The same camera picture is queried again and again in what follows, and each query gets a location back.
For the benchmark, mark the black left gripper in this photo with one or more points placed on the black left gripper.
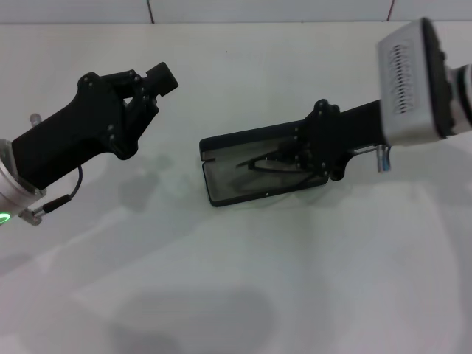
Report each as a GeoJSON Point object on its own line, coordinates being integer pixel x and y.
{"type": "Point", "coordinates": [73, 136]}

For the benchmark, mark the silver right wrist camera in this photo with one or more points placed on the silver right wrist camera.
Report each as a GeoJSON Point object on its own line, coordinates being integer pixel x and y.
{"type": "Point", "coordinates": [409, 81]}

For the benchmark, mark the black glasses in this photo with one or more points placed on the black glasses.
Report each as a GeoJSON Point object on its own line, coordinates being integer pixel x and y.
{"type": "Point", "coordinates": [258, 167]}

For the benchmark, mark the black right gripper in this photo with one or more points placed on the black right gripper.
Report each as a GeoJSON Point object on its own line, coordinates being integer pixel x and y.
{"type": "Point", "coordinates": [343, 132]}

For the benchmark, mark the translucent left gripper plug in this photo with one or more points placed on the translucent left gripper plug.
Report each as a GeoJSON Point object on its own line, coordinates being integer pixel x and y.
{"type": "Point", "coordinates": [35, 119]}

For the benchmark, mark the black glasses case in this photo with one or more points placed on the black glasses case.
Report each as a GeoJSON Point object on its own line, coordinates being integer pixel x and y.
{"type": "Point", "coordinates": [228, 184]}

